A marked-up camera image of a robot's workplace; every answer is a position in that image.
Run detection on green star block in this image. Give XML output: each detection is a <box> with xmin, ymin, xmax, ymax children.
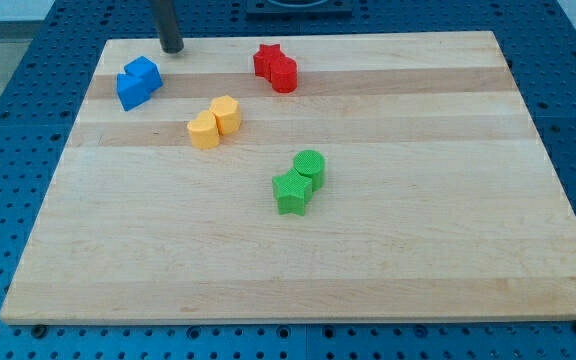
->
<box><xmin>272</xmin><ymin>169</ymin><xmax>313</xmax><ymax>216</ymax></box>

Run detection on green cylinder block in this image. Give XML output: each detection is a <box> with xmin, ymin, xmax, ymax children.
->
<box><xmin>293</xmin><ymin>150</ymin><xmax>326</xmax><ymax>192</ymax></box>

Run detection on light wooden board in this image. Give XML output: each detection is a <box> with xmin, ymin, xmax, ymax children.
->
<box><xmin>0</xmin><ymin>31</ymin><xmax>576</xmax><ymax>325</ymax></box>

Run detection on yellow hexagon block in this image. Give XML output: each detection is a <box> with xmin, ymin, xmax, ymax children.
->
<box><xmin>209</xmin><ymin>95</ymin><xmax>242</xmax><ymax>135</ymax></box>

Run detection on yellow heart block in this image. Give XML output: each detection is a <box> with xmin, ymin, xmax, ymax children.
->
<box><xmin>187</xmin><ymin>110</ymin><xmax>220</xmax><ymax>150</ymax></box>

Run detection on red cylinder block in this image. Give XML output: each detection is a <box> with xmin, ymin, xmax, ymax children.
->
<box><xmin>270</xmin><ymin>56</ymin><xmax>298</xmax><ymax>93</ymax></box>

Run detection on red star block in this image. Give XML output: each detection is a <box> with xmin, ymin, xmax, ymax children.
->
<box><xmin>253</xmin><ymin>44</ymin><xmax>284</xmax><ymax>81</ymax></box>

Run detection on blue angular block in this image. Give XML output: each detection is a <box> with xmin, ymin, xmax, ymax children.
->
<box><xmin>116</xmin><ymin>74</ymin><xmax>150</xmax><ymax>111</ymax></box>

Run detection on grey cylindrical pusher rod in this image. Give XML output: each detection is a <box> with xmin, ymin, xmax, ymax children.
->
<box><xmin>150</xmin><ymin>0</ymin><xmax>184</xmax><ymax>54</ymax></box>

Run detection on blue cube block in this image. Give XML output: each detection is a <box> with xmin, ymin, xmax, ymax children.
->
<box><xmin>124</xmin><ymin>56</ymin><xmax>163</xmax><ymax>92</ymax></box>

